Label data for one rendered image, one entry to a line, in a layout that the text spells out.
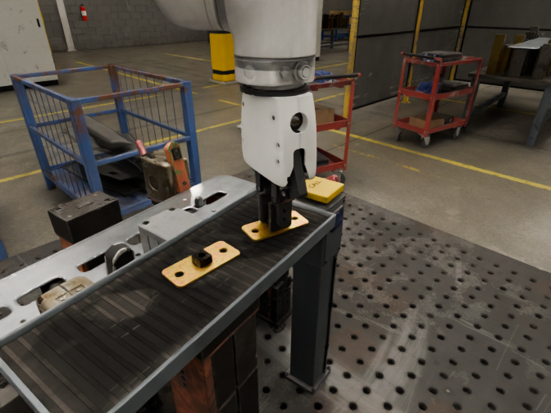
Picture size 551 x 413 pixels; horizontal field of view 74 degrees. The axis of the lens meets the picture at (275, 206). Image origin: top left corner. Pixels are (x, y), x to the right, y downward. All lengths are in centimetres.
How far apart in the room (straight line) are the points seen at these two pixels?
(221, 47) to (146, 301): 743
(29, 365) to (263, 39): 34
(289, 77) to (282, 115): 4
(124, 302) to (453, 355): 79
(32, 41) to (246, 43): 828
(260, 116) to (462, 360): 78
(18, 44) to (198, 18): 820
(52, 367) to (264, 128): 29
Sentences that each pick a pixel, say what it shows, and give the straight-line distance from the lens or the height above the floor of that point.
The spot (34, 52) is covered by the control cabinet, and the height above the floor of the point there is 61.
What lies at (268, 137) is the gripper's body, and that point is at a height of 129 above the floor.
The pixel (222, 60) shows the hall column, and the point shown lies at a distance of 776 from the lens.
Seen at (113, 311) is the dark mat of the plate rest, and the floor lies 116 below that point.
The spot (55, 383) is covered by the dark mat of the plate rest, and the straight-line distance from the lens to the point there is 36.
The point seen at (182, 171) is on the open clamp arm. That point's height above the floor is 103.
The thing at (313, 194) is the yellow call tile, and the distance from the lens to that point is 57.
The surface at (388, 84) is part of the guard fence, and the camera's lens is 598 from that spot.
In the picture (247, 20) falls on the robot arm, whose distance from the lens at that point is 38.
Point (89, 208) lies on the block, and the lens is 89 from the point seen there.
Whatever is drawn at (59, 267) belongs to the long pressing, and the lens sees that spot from 78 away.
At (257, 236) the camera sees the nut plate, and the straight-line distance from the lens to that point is 46.
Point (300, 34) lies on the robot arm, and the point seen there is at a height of 139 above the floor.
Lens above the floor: 142
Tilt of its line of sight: 29 degrees down
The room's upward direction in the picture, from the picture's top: straight up
